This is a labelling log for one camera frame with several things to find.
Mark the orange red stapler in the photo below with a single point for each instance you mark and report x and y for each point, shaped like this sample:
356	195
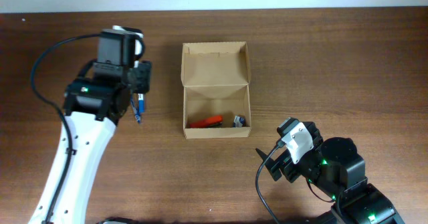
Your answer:
207	122

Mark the white blue marker pen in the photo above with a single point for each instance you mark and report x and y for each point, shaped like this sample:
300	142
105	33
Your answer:
141	103

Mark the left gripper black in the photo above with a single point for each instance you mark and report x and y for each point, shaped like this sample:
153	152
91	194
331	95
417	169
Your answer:
142	77

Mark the blue ballpoint pen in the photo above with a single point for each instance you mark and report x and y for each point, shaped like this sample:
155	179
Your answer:
135	109

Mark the white blue staples box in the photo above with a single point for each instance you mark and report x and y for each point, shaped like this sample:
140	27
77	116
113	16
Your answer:
239	122

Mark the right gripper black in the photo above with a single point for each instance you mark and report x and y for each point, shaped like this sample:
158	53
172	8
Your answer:
279	164

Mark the brown cardboard box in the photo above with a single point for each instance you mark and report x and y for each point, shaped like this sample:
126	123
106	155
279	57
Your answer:
216	77

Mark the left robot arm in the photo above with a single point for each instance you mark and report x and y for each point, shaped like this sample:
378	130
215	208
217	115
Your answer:
94	103

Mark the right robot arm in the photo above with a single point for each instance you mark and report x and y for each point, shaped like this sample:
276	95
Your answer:
335	167

